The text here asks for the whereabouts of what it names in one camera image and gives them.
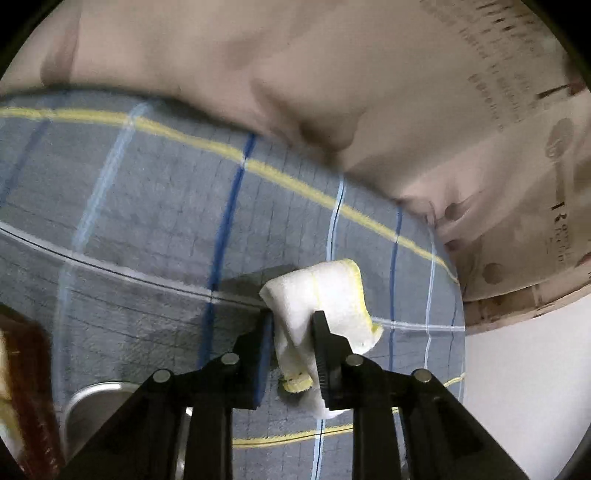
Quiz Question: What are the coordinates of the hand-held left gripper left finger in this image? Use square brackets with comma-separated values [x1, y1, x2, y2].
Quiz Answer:
[60, 308, 275, 480]

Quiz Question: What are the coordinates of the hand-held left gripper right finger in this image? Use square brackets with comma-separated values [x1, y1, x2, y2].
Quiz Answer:
[310, 310, 532, 480]

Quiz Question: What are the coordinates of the white yellow-edged washcloth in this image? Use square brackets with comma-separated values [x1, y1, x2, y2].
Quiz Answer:
[259, 258, 384, 421]

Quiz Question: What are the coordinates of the steel cup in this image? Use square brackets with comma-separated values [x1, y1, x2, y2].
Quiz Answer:
[60, 381, 195, 480]

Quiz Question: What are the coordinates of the grey plaid bed sheet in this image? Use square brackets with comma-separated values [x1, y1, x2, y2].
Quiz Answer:
[0, 90, 467, 480]

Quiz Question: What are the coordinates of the dark red box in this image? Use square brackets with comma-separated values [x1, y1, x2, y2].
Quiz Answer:
[0, 302, 65, 480]

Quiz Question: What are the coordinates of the wooden bed frame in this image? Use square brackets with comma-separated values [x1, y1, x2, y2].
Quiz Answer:
[462, 277, 591, 333]

